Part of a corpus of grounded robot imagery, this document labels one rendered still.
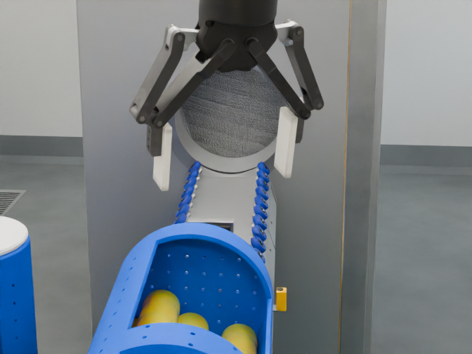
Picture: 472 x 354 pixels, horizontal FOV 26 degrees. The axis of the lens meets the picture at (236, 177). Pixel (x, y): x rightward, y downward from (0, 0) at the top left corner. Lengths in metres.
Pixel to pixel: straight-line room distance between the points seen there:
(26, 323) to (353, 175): 0.81
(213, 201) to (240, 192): 0.11
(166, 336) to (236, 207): 1.41
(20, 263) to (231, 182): 0.89
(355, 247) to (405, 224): 2.96
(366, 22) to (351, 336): 0.76
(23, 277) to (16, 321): 0.10
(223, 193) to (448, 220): 2.70
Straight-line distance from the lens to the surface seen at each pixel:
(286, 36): 1.02
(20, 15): 6.31
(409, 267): 4.84
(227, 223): 2.24
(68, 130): 6.39
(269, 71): 1.01
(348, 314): 2.48
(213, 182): 3.00
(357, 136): 2.32
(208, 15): 0.97
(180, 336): 1.41
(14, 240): 2.32
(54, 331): 4.23
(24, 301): 2.36
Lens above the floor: 1.87
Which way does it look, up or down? 18 degrees down
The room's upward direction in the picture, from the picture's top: straight up
